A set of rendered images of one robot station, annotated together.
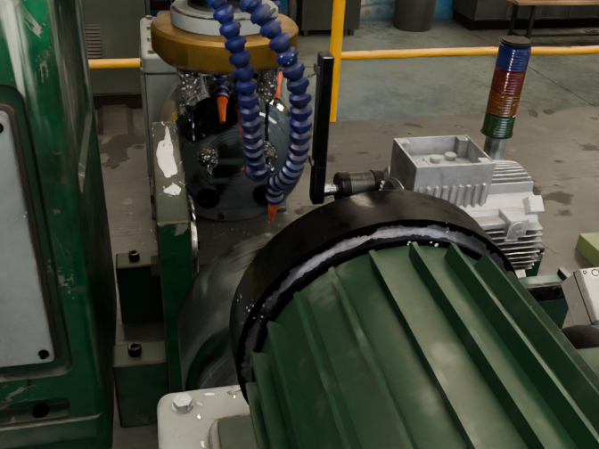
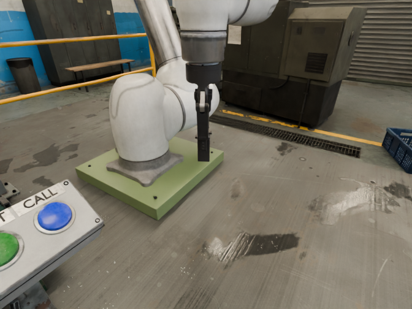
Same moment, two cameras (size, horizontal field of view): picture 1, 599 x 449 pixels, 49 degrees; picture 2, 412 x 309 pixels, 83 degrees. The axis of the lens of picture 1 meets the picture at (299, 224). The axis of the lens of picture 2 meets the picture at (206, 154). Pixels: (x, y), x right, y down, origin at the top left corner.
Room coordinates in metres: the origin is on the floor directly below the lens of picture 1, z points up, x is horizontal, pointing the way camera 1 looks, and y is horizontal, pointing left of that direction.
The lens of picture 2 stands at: (0.46, -0.50, 1.25)
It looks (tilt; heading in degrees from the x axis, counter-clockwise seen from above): 31 degrees down; 319
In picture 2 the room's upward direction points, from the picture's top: straight up
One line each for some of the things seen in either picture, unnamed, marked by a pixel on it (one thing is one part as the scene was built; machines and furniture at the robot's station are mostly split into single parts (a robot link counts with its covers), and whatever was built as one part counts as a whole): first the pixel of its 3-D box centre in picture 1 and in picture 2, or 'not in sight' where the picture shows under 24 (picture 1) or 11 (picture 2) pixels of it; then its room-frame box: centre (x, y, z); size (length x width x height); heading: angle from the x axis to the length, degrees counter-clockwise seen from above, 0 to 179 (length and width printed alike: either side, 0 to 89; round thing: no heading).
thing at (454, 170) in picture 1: (439, 172); not in sight; (0.90, -0.21, 1.11); 0.12 x 0.11 x 0.07; 104
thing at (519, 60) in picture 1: (512, 55); not in sight; (1.25, -0.39, 1.19); 0.06 x 0.06 x 0.04
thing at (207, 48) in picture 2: not in sight; (203, 47); (0.85, -0.83, 1.19); 0.09 x 0.09 x 0.06
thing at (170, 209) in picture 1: (150, 271); not in sight; (0.79, 0.22, 0.97); 0.30 x 0.11 x 0.34; 14
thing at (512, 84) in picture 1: (508, 78); not in sight; (1.25, -0.39, 1.14); 0.06 x 0.06 x 0.04
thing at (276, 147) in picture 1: (227, 133); not in sight; (1.15, 0.14, 1.04); 0.41 x 0.25 x 0.25; 14
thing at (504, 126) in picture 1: (498, 122); not in sight; (1.25, -0.39, 1.05); 0.06 x 0.06 x 0.04
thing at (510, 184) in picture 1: (454, 223); not in sight; (0.91, -0.24, 1.02); 0.20 x 0.19 x 0.19; 104
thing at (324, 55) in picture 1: (322, 132); not in sight; (0.99, -0.03, 1.12); 0.04 x 0.03 x 0.26; 104
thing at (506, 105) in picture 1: (503, 101); not in sight; (1.25, -0.39, 1.10); 0.06 x 0.06 x 0.04
